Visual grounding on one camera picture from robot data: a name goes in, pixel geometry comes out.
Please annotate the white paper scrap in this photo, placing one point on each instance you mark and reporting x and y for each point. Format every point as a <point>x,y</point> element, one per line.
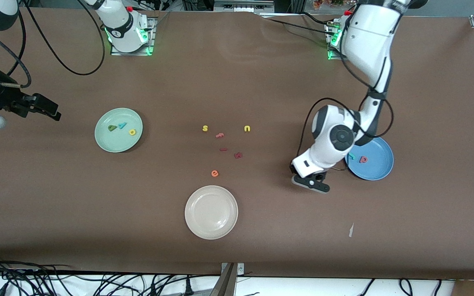
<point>351,231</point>

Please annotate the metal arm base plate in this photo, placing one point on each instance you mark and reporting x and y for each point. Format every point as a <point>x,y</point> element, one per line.
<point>151,41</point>
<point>331,55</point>

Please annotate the black power plug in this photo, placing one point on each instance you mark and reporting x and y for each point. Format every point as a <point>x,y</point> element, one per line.
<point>187,288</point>

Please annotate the silver metal bracket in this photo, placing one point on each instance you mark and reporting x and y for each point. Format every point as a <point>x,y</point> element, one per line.
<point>241,269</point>

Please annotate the teal letter v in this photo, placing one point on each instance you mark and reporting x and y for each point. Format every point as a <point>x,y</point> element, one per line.
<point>121,126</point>

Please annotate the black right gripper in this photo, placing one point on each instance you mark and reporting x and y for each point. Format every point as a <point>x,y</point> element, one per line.
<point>1,98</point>

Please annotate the pink foam letter p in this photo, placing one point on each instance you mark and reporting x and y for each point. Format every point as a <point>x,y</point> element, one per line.
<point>362,160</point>

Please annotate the beige plate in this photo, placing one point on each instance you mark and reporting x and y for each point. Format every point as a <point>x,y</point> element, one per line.
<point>211,212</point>

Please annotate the brown table cover mat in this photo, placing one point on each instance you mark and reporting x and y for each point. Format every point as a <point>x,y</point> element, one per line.
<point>76,205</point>

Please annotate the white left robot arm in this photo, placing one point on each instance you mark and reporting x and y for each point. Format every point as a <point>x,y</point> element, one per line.
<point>368,37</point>

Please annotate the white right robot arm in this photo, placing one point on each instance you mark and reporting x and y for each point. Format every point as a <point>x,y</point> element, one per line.
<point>119,24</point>

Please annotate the green plate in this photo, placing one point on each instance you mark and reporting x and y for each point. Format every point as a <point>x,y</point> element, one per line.
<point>115,142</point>

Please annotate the blue plate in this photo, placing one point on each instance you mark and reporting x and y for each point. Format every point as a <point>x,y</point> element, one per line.
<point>375,168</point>

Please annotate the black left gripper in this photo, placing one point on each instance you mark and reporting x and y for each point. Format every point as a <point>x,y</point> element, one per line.
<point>292,169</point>

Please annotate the metal background rail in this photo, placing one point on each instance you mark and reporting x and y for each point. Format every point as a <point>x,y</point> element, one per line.
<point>243,5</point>

